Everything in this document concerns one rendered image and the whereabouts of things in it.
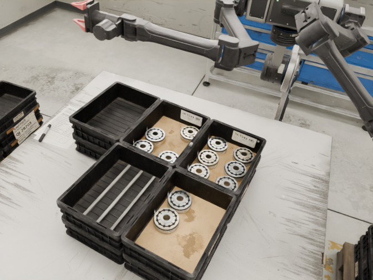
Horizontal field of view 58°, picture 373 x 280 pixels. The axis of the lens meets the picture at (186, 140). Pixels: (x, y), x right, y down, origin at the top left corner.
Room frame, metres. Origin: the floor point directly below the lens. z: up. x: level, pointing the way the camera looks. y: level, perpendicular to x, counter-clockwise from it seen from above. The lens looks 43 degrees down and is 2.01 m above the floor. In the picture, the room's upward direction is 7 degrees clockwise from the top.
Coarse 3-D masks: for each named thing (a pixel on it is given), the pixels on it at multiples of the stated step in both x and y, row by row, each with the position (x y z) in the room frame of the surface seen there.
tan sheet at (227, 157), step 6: (228, 144) 1.27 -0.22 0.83; (228, 150) 1.23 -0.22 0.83; (234, 150) 1.23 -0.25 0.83; (222, 156) 1.18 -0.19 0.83; (228, 156) 1.18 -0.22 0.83; (222, 162) 1.14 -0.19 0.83; (216, 168) 1.09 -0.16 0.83; (222, 168) 1.10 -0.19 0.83; (246, 168) 1.11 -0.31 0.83; (210, 174) 1.05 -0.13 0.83; (216, 174) 1.05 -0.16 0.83; (222, 174) 1.06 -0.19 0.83; (210, 180) 1.01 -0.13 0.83
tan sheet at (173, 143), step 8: (160, 120) 1.40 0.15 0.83; (168, 120) 1.41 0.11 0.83; (160, 128) 1.33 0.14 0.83; (168, 128) 1.34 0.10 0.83; (176, 128) 1.35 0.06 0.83; (144, 136) 1.26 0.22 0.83; (168, 136) 1.28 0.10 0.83; (176, 136) 1.29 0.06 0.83; (160, 144) 1.21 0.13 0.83; (168, 144) 1.22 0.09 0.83; (176, 144) 1.22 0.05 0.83; (184, 144) 1.23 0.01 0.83; (160, 152) 1.16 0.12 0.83; (176, 152) 1.17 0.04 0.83
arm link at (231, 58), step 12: (216, 0) 1.43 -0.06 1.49; (228, 0) 1.42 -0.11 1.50; (228, 12) 1.35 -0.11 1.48; (228, 24) 1.26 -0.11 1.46; (240, 24) 1.25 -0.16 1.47; (240, 36) 1.15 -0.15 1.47; (228, 48) 1.03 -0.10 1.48; (240, 48) 1.04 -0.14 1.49; (252, 48) 1.07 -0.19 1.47; (228, 60) 1.03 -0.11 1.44; (240, 60) 1.04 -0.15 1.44; (252, 60) 1.08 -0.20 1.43
